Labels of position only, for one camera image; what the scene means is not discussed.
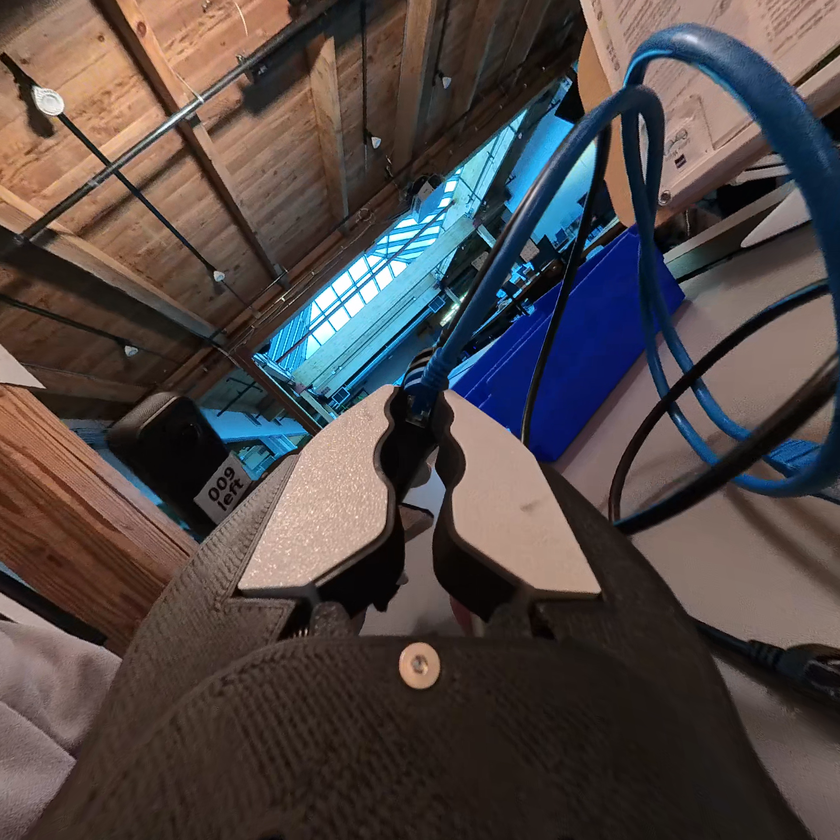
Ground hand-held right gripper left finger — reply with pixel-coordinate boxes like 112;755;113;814
236;385;406;618

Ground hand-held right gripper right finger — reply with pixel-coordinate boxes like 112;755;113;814
432;390;603;623

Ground black ethernet cable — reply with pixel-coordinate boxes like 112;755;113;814
521;121;840;534

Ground blue ethernet cable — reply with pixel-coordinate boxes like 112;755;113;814
403;23;840;506

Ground grey desk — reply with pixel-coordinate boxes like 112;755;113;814
361;217;840;840

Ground white paper sheet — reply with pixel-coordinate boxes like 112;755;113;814
0;344;43;388

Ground blue plastic bin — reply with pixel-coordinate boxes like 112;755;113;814
449;223;686;463

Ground grey metal ceiling pipe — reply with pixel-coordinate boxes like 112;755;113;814
0;0;375;253

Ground person's grey sweatshirt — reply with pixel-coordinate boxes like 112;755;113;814
0;617;126;840

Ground white document stand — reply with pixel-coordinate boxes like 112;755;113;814
663;154;840;280

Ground printed instruction sheet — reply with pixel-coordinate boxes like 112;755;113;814
581;0;840;204

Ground instruction sheet on board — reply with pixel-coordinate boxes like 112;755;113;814
577;29;657;227

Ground wooden post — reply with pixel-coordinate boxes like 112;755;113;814
0;384;198;651

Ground thin black power cable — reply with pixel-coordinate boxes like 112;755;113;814
694;620;840;713

